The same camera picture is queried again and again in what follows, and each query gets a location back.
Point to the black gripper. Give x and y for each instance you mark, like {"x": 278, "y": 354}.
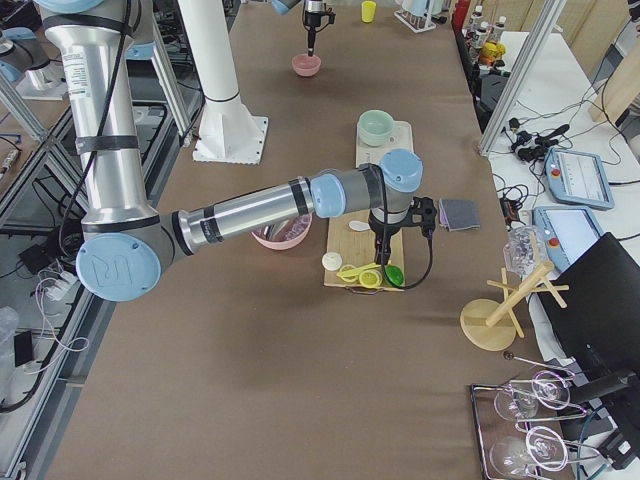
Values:
{"x": 313, "y": 18}
{"x": 382, "y": 229}

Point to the small pink bowl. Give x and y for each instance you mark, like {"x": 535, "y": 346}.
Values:
{"x": 306, "y": 66}

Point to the white ceramic spoon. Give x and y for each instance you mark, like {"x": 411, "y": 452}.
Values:
{"x": 358, "y": 226}

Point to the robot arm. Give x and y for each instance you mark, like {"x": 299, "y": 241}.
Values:
{"x": 283, "y": 7}
{"x": 128, "y": 244}

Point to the lemon slice stack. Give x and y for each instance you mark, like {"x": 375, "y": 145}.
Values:
{"x": 370, "y": 279}

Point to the large pink bowl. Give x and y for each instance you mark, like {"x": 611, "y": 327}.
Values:
{"x": 284, "y": 235}

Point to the green lime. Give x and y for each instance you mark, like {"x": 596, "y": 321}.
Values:
{"x": 394, "y": 276}

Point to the bamboo cutting board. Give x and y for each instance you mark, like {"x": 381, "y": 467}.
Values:
{"x": 358, "y": 248}

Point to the yellow plastic knife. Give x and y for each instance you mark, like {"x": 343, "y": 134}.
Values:
{"x": 351, "y": 271}

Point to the yellow plastic cup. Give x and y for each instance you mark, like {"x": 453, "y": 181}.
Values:
{"x": 368, "y": 11}

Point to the grey folded cloth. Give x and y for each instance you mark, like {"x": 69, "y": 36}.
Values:
{"x": 458, "y": 214}

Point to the cup rack with cups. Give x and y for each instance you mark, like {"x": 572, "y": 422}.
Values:
{"x": 417, "y": 15}

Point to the green stacked bowls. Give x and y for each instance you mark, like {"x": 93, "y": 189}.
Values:
{"x": 374, "y": 127}

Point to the cream rabbit tray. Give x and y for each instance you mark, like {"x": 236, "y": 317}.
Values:
{"x": 402, "y": 137}

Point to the wooden cup tree stand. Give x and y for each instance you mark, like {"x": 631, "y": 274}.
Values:
{"x": 492, "y": 325}

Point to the blue teach pendant near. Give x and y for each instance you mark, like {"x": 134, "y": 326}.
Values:
{"x": 568, "y": 232}

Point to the blue teach pendant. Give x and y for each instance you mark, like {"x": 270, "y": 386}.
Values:
{"x": 578, "y": 178}
{"x": 568, "y": 232}

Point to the blue teach pendant far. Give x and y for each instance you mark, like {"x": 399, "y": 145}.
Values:
{"x": 578, "y": 178}

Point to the wine glass rack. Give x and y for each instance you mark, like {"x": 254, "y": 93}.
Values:
{"x": 552, "y": 421}

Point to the black monitor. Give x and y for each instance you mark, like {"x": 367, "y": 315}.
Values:
{"x": 599, "y": 327}

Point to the aluminium frame post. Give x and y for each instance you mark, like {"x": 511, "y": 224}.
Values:
{"x": 526, "y": 59}

